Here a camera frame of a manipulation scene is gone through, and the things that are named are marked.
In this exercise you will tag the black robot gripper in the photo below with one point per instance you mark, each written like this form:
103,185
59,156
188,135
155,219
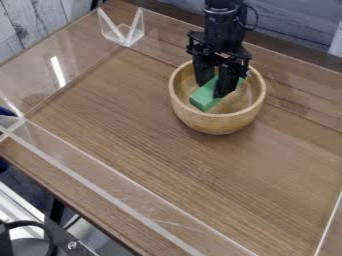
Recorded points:
216,49

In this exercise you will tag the black table leg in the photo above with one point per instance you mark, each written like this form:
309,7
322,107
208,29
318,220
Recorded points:
56,211

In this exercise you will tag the black metal table bracket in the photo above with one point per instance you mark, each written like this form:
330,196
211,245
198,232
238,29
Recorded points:
68,245

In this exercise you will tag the light wooden bowl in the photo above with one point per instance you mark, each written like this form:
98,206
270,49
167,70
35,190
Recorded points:
231,114

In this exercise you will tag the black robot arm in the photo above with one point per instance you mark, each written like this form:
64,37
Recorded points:
253,17

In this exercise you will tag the clear acrylic tray enclosure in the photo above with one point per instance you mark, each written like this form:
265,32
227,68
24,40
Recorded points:
94,134

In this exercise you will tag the green rectangular block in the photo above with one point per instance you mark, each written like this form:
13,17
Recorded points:
202,97

